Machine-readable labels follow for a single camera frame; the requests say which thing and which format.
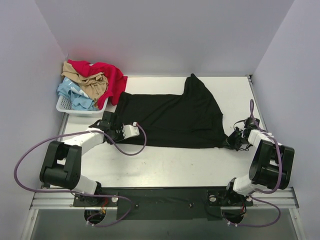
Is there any black t shirt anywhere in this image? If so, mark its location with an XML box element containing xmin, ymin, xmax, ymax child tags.
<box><xmin>115</xmin><ymin>74</ymin><xmax>227</xmax><ymax>149</ymax></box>

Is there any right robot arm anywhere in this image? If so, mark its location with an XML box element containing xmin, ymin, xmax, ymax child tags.
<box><xmin>223</xmin><ymin>117</ymin><xmax>295</xmax><ymax>205</ymax></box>

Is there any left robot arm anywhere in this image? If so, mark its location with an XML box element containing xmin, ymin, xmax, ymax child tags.
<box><xmin>39</xmin><ymin>111</ymin><xmax>124</xmax><ymax>206</ymax></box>

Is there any white plastic basket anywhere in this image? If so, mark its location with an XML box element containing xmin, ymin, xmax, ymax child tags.
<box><xmin>56</xmin><ymin>96</ymin><xmax>109</xmax><ymax>118</ymax></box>

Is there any light blue t shirt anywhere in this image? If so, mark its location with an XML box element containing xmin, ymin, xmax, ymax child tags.
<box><xmin>57</xmin><ymin>77</ymin><xmax>98</xmax><ymax>111</ymax></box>

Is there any tan t shirt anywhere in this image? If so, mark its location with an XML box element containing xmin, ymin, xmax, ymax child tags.
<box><xmin>61</xmin><ymin>61</ymin><xmax>109</xmax><ymax>102</ymax></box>

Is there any red t shirt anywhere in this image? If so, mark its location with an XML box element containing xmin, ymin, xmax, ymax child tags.
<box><xmin>67</xmin><ymin>59</ymin><xmax>128</xmax><ymax>110</ymax></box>

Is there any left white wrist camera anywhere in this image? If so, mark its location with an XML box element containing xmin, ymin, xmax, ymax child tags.
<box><xmin>122</xmin><ymin>122</ymin><xmax>140</xmax><ymax>139</ymax></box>

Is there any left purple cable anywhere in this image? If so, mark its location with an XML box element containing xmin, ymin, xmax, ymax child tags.
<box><xmin>13</xmin><ymin>123</ymin><xmax>148</xmax><ymax>228</ymax></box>

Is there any aluminium frame rail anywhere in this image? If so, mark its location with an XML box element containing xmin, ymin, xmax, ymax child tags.
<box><xmin>29</xmin><ymin>188</ymin><xmax>299</xmax><ymax>210</ymax></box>

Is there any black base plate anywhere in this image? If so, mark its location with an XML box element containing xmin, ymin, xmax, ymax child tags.
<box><xmin>73</xmin><ymin>186</ymin><xmax>253</xmax><ymax>223</ymax></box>

